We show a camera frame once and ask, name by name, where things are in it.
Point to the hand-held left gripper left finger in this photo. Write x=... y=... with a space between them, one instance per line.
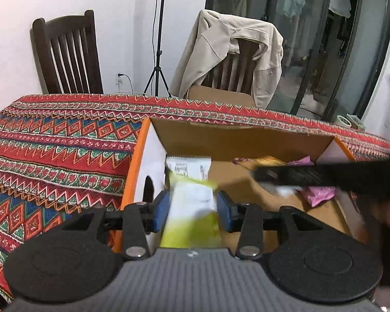
x=162 y=211

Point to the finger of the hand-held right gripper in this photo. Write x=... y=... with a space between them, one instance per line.
x=295 y=174

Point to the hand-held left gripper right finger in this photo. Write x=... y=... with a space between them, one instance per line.
x=225 y=211

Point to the green white snack packet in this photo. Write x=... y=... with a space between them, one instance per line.
x=190 y=201

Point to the orange white cardboard box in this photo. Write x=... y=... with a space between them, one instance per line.
x=247 y=143

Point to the pink snack packet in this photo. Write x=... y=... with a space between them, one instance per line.
x=300 y=161
x=320 y=196

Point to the orange snack packet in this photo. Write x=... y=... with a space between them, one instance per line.
x=266 y=162

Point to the white tape roll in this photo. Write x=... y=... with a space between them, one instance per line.
x=344 y=120

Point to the glass sliding door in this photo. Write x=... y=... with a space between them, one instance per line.
x=344 y=71

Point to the brown cardboard box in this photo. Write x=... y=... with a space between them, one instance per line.
x=214 y=93

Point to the dark wooden chair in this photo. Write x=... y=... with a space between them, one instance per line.
x=40 y=55
x=243 y=68

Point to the red patterned tablecloth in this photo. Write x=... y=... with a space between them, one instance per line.
x=52 y=143

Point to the black tripod stand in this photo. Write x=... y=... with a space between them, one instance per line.
x=158 y=55

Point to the beige jacket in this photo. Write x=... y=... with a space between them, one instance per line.
x=208 y=39

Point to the wall socket with plug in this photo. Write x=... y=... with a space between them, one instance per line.
x=119 y=77

